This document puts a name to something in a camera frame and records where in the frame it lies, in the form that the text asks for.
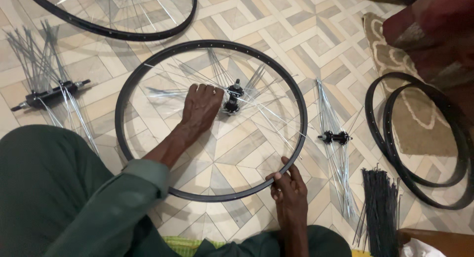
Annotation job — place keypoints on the person's right hand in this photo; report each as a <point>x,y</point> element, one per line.
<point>292,192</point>

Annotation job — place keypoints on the black hub with silver spokes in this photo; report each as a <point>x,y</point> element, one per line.
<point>233,97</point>
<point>335,137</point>

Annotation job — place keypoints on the dark red cushion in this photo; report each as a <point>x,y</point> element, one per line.
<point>433,31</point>

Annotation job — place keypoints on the beige patterned rug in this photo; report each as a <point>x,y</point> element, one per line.
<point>418,127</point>

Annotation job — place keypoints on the person's left hand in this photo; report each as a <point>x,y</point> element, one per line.
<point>200,107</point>

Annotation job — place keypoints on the laced black bicycle wheel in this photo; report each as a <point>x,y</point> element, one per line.
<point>111,32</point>

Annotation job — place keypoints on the long black hub with spokes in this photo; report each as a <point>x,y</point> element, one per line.
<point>50,95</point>

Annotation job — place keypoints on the white plastic bag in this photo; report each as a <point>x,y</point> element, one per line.
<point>420,249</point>

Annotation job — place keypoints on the person's green clothing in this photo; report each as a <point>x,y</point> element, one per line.
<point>63,197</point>

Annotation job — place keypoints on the bare black bicycle rim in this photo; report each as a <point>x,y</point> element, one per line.
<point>372,116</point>
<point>122,101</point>
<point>392,153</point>

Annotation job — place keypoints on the green woven mat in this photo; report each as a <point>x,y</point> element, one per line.
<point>181,246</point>

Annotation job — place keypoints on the person's left fingers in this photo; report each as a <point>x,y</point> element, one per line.
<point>205,89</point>

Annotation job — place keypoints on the bundle of black spokes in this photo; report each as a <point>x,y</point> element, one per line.
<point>381,212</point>

